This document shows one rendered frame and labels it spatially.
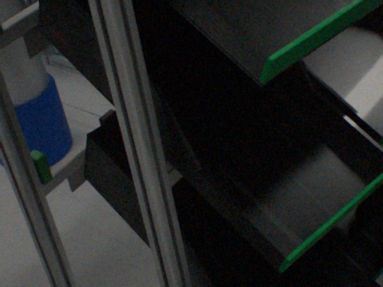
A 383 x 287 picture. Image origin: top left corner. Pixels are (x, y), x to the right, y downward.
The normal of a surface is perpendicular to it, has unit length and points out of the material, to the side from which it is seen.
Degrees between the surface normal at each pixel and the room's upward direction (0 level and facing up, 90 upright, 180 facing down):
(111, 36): 90
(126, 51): 90
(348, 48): 25
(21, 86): 90
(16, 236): 0
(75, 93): 0
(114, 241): 0
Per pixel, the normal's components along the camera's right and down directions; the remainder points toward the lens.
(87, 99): -0.14, -0.78
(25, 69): 0.70, 0.36
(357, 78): 0.16, -0.55
